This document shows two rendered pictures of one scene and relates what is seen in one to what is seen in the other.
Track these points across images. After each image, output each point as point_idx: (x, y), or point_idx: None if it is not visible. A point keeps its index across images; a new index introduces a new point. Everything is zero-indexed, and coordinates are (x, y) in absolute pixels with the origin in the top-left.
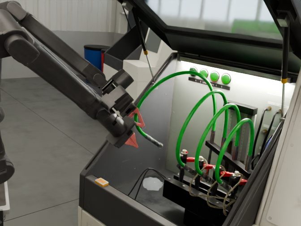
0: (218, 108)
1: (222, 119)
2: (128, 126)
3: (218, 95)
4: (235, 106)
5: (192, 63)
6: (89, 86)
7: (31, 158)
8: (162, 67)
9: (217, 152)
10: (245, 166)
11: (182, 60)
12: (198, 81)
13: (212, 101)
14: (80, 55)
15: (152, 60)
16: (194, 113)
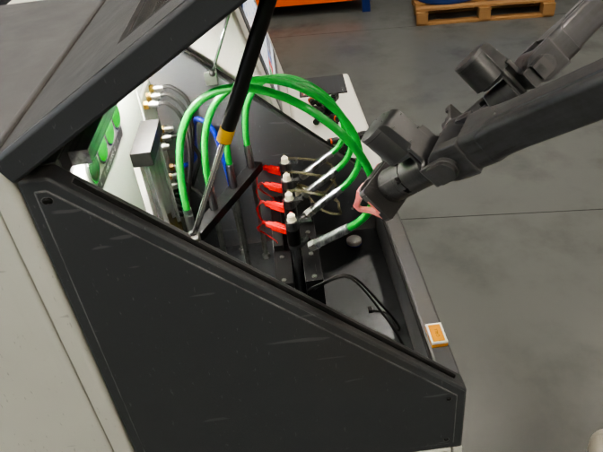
0: (133, 191)
1: (141, 202)
2: (459, 113)
3: (123, 164)
4: None
5: (103, 135)
6: (554, 30)
7: None
8: (131, 207)
9: (219, 217)
10: (252, 164)
11: (94, 154)
12: (104, 180)
13: (126, 190)
14: (507, 103)
15: None
16: None
